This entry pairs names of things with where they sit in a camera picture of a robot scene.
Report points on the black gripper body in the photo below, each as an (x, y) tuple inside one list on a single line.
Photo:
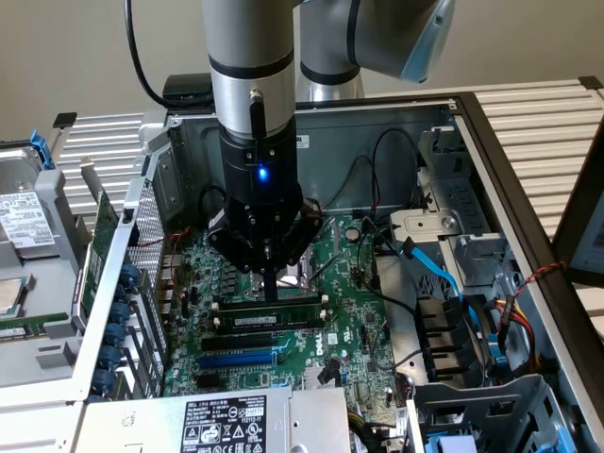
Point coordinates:
[(259, 189)]

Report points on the green RAM stick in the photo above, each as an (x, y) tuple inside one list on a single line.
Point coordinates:
[(23, 325), (292, 316)]

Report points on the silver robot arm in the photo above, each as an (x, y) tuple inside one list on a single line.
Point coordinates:
[(245, 42)]

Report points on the RAM slot white latches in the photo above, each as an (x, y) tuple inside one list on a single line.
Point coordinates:
[(216, 323), (214, 309)]

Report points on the silver socket locking lever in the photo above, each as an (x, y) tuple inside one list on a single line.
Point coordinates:
[(325, 272)]

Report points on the metal CPU socket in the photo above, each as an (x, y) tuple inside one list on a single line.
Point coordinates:
[(297, 280)]

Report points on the coin cell battery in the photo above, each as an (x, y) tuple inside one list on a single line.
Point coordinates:
[(352, 232)]

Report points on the open PC case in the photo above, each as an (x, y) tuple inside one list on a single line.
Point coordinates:
[(330, 160)]

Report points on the green motherboard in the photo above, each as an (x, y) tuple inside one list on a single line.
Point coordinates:
[(349, 302)]

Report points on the long black expansion slot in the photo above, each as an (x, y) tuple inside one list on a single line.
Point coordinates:
[(236, 343)]

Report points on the blue expansion slot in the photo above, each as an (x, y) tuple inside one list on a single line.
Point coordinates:
[(236, 361)]

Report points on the silver disk bay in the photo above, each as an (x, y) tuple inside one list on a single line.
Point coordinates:
[(424, 224)]

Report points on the black box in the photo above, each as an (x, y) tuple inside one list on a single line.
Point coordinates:
[(184, 87)]

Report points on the green graphics card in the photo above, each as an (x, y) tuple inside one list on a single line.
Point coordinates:
[(96, 264)]

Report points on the silver finned heatsink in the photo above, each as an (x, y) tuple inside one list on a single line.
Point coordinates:
[(315, 377)]

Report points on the black fan shroud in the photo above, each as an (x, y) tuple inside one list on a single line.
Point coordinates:
[(439, 330)]

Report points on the silver power supply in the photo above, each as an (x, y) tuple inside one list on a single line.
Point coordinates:
[(156, 424)]

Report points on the grey parts rack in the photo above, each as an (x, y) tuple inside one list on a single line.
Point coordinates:
[(52, 212)]

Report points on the silver hard disk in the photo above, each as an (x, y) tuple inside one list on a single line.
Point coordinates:
[(19, 207)]

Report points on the silver CPU chip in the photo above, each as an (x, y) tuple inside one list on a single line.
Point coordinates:
[(9, 297)]

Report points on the grey disk bay cage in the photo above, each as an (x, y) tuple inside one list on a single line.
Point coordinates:
[(476, 394)]

